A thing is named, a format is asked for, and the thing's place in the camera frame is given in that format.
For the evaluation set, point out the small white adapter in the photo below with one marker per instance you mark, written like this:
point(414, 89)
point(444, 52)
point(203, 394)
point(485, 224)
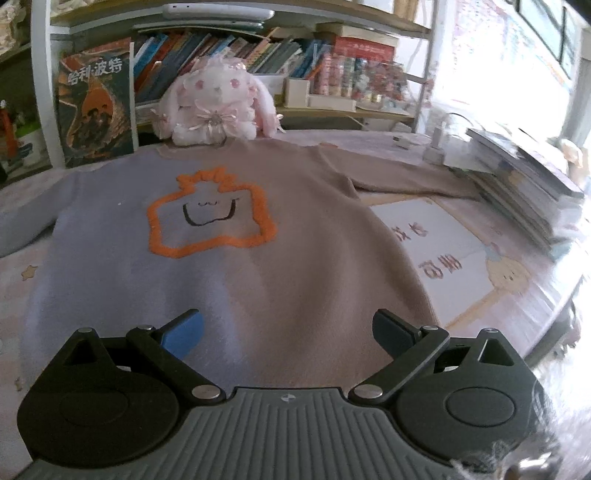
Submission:
point(408, 141)

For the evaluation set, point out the row of shelved books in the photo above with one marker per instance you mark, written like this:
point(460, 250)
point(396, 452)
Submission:
point(207, 50)

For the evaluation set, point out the grey cloth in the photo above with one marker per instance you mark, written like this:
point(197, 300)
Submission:
point(286, 277)

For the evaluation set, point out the white bookshelf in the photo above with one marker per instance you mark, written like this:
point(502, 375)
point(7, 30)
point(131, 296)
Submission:
point(39, 69)

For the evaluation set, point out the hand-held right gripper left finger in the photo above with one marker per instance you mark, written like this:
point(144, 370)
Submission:
point(184, 334)

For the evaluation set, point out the red tassel ornament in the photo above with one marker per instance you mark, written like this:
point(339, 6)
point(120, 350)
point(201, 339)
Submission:
point(8, 134)

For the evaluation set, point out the red box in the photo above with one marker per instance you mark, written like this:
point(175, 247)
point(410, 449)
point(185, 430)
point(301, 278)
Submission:
point(364, 46)

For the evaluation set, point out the white charger plug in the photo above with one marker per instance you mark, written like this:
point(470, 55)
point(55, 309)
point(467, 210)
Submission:
point(436, 154)

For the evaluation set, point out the white can green lid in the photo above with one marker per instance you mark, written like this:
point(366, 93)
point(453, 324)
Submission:
point(27, 143)

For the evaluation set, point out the grey laptop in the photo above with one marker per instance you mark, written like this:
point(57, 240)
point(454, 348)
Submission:
point(217, 11)

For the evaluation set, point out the small white open box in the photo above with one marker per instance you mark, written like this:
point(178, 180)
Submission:
point(296, 92)

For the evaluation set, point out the large dark fantasy book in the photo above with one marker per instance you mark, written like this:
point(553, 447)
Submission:
point(97, 115)

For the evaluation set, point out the row of colourful small bottles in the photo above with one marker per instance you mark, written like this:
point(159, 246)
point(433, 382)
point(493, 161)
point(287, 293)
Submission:
point(355, 76)

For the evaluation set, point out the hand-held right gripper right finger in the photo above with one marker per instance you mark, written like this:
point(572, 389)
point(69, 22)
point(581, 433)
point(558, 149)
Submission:
point(392, 334)

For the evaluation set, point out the pink white bunny plush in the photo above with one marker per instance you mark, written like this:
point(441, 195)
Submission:
point(217, 97)

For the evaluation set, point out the stack of magazines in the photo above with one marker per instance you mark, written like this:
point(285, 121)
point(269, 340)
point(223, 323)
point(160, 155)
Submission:
point(521, 184)

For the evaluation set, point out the window frame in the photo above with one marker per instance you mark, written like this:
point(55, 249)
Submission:
point(554, 32)

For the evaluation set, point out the colourful wall poster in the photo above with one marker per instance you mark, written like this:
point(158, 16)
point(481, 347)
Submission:
point(480, 27)

